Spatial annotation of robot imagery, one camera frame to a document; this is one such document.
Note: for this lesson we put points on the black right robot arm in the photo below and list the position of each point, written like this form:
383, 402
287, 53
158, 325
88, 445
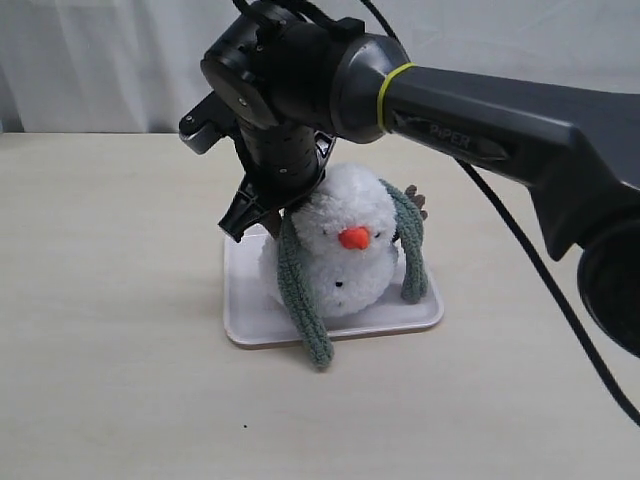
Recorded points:
575, 150

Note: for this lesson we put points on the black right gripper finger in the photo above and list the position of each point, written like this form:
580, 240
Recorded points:
251, 205

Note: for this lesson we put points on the white rectangular tray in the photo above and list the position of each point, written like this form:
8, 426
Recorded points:
254, 319

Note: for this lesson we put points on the white plush snowman toy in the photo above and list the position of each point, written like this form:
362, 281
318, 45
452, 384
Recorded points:
349, 236

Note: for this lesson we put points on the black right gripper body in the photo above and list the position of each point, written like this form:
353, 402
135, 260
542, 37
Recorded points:
271, 72

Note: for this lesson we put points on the green fleece scarf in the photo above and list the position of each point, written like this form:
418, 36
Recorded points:
291, 286

